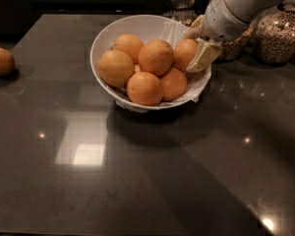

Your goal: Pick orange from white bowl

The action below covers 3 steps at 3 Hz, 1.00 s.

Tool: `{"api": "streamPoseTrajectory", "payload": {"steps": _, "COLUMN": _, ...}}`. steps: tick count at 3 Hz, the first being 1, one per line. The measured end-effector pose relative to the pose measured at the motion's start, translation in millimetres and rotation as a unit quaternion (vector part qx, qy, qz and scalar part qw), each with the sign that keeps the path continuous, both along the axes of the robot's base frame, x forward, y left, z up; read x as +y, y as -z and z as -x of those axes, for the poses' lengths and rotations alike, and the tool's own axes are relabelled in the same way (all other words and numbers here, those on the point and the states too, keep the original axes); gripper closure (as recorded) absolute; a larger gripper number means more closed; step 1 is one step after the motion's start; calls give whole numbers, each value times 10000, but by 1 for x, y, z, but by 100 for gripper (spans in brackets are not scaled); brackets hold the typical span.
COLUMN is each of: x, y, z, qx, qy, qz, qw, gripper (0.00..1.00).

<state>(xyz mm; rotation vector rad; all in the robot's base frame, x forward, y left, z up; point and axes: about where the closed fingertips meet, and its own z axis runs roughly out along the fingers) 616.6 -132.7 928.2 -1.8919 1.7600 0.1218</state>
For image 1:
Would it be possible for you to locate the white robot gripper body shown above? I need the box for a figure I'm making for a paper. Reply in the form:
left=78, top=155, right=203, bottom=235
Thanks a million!
left=201, top=0, right=249, bottom=42

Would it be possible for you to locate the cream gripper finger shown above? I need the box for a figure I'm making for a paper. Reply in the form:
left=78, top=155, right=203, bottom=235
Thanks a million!
left=186, top=39, right=222, bottom=73
left=183, top=15, right=204, bottom=39

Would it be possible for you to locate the orange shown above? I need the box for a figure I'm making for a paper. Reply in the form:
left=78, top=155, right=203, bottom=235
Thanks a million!
left=138, top=39, right=174, bottom=76
left=96, top=50, right=135, bottom=88
left=173, top=39, right=199, bottom=72
left=127, top=72, right=163, bottom=106
left=113, top=34, right=144, bottom=63
left=159, top=68, right=188, bottom=101
left=0, top=47, right=15, bottom=76

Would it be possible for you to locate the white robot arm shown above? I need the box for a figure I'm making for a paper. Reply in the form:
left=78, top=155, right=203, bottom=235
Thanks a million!
left=184, top=0, right=283, bottom=73

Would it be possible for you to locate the white paper bowl liner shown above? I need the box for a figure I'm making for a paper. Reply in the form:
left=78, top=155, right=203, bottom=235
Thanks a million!
left=105, top=16, right=211, bottom=113

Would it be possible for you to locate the glass jar behind bowl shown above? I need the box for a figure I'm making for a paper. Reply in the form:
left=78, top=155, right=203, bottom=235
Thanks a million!
left=163, top=0, right=198, bottom=27

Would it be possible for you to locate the white bowl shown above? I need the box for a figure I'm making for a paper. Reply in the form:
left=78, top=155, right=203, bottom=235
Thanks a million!
left=90, top=15, right=211, bottom=113

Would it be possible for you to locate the glass jar of mixed grains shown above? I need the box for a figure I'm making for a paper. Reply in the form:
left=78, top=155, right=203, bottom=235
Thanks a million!
left=217, top=21, right=256, bottom=62

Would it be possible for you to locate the glass jar right of grains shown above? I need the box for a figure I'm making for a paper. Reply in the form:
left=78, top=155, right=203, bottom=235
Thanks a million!
left=254, top=0, right=295, bottom=65

